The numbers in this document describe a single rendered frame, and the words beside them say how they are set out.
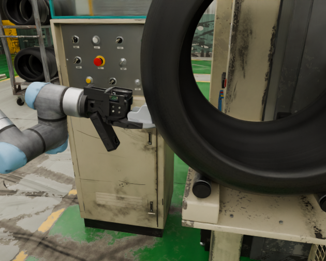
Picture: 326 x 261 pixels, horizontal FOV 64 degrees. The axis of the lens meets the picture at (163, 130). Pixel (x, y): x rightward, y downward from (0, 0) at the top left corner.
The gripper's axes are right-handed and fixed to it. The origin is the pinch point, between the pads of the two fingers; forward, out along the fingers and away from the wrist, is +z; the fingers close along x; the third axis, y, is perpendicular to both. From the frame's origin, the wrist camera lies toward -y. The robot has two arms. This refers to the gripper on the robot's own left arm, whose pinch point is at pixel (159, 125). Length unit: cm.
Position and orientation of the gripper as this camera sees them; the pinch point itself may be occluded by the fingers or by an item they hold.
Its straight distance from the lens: 67.3
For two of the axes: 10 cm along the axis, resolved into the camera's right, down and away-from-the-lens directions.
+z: 9.8, 1.8, -1.2
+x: 1.8, -3.9, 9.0
